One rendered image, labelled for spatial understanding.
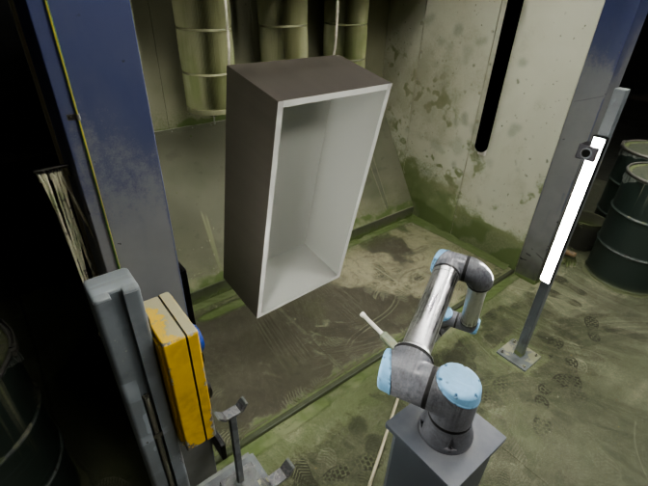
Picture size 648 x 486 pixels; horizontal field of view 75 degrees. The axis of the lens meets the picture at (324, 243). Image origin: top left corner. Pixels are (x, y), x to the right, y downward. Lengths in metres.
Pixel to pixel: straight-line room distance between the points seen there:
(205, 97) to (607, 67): 2.42
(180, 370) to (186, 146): 2.58
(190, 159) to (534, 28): 2.47
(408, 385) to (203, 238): 1.98
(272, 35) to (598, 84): 2.05
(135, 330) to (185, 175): 2.50
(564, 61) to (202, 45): 2.25
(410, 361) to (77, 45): 1.27
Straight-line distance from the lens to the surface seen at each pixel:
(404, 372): 1.50
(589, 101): 3.24
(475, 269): 1.90
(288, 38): 3.02
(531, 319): 2.83
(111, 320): 0.63
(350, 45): 3.39
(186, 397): 0.74
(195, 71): 2.81
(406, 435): 1.66
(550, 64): 3.33
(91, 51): 1.02
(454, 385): 1.48
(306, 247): 2.73
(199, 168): 3.15
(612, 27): 3.19
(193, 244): 3.03
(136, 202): 1.12
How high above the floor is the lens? 1.99
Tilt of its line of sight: 32 degrees down
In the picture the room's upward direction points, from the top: 2 degrees clockwise
